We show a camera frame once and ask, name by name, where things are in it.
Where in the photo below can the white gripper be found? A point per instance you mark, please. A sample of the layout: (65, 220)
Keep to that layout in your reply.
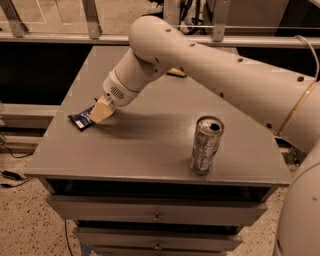
(115, 90)

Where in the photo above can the blue rxbar blueberry wrapper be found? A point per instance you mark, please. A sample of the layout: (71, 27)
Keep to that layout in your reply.
(82, 120)

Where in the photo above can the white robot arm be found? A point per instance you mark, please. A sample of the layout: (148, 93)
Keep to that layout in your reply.
(284, 100)

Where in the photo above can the yellow sponge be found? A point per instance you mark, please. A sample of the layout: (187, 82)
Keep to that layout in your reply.
(176, 73)

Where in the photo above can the grey drawer cabinet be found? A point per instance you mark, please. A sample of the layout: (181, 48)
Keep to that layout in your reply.
(127, 184)

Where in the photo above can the silver drink can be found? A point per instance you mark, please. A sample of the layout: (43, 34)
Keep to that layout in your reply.
(207, 137)

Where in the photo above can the metal railing frame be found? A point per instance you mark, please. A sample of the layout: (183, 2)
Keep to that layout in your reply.
(229, 23)

